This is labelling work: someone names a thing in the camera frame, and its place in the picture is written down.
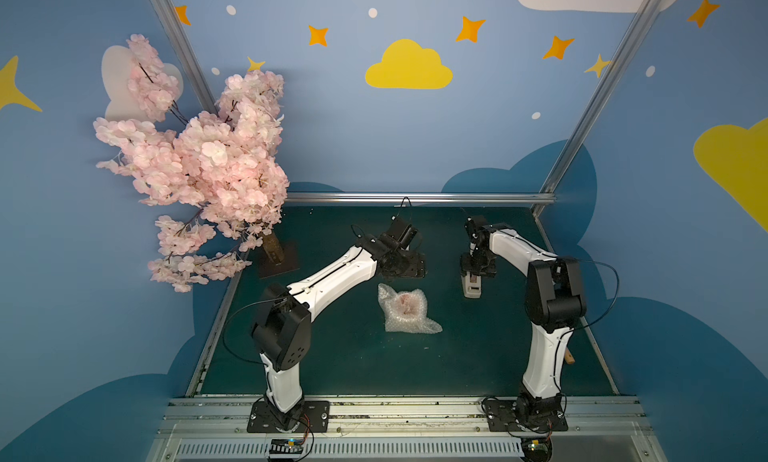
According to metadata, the white tape dispenser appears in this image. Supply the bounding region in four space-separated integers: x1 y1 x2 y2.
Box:
461 273 482 299

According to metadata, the bubble wrap sheet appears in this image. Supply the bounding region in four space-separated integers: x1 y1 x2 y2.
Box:
377 284 443 335

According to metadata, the white mug red inside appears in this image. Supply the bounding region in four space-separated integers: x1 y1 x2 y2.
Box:
394 290 425 320

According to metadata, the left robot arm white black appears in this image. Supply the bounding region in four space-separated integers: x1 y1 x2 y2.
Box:
251 229 426 426

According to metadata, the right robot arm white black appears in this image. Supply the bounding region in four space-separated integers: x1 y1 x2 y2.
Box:
460 216 587 430

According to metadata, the small round device right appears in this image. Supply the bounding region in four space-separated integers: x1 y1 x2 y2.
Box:
521 439 553 462

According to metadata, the pink cherry blossom tree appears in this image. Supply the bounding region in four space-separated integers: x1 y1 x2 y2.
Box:
94 35 289 293

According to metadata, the small circuit board left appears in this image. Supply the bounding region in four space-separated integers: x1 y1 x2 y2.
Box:
267 438 305 460

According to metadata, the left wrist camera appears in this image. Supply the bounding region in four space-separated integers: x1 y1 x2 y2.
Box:
384 216 418 250

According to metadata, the tree base plate dark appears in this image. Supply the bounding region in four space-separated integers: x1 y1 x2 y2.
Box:
257 241 300 279

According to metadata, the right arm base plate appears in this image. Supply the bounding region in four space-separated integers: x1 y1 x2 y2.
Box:
480 397 568 435

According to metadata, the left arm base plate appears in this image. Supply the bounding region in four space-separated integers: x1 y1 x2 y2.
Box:
246 400 331 433

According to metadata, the aluminium rail front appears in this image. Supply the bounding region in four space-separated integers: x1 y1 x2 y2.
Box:
147 396 666 461

